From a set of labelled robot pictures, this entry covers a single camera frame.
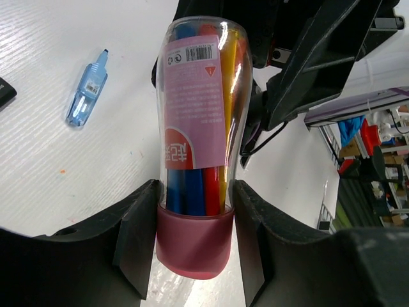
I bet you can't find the pink cap marker jar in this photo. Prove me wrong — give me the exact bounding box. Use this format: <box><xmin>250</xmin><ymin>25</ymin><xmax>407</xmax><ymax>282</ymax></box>
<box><xmin>154</xmin><ymin>16</ymin><xmax>253</xmax><ymax>279</ymax></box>

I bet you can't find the blue correction tape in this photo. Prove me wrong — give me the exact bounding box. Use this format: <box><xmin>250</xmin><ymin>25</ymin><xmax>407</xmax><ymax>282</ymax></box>
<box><xmin>66</xmin><ymin>49</ymin><xmax>109</xmax><ymax>127</ymax></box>

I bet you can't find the orange cap black highlighter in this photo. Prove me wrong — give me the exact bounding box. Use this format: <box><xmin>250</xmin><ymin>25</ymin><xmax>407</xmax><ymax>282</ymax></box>
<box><xmin>0</xmin><ymin>78</ymin><xmax>17</xmax><ymax>110</ymax></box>

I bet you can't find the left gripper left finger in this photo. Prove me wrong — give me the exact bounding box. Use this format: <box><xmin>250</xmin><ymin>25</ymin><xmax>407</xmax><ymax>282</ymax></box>
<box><xmin>1</xmin><ymin>180</ymin><xmax>159</xmax><ymax>306</ymax></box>

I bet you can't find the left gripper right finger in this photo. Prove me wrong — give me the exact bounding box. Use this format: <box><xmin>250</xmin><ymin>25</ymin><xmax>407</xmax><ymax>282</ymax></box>
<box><xmin>233</xmin><ymin>180</ymin><xmax>408</xmax><ymax>306</ymax></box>

